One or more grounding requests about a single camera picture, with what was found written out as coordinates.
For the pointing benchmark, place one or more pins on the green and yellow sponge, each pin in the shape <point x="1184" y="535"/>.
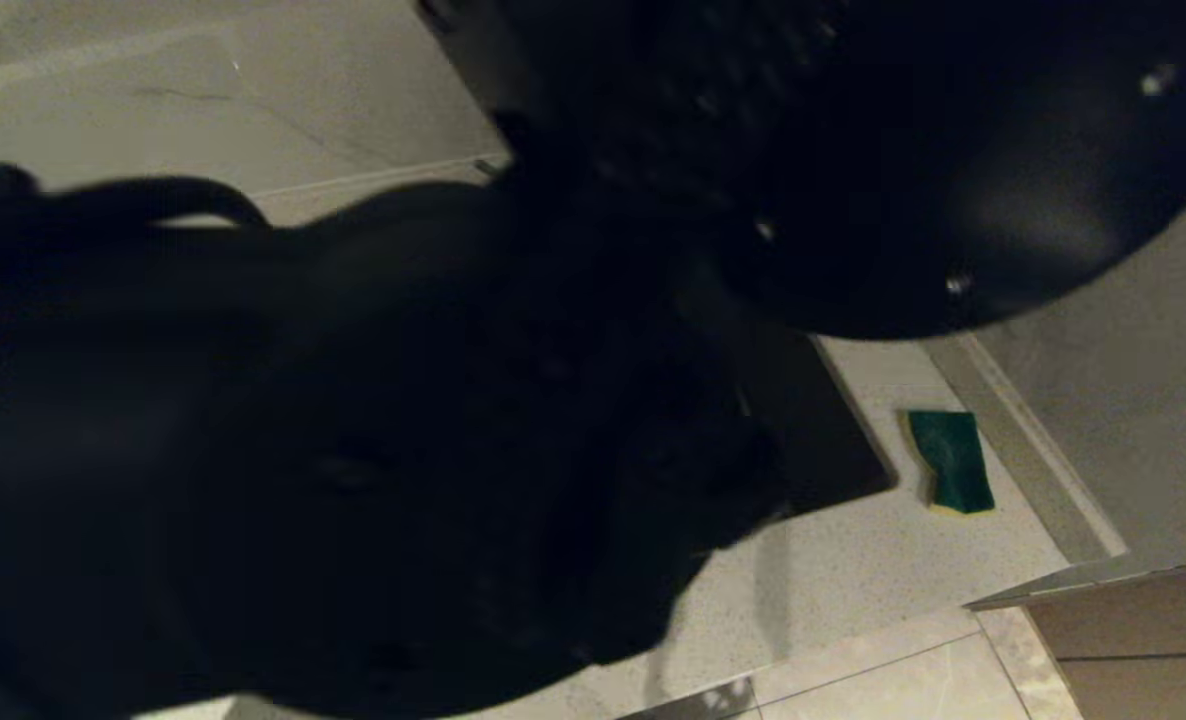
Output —
<point x="953" y="460"/>

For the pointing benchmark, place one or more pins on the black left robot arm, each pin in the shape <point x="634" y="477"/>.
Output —
<point x="403" y="400"/>

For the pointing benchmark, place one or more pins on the stainless steel sink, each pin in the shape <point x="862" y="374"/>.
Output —
<point x="833" y="440"/>

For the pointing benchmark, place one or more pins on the beige wooden cabinet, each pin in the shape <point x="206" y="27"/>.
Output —
<point x="1143" y="640"/>

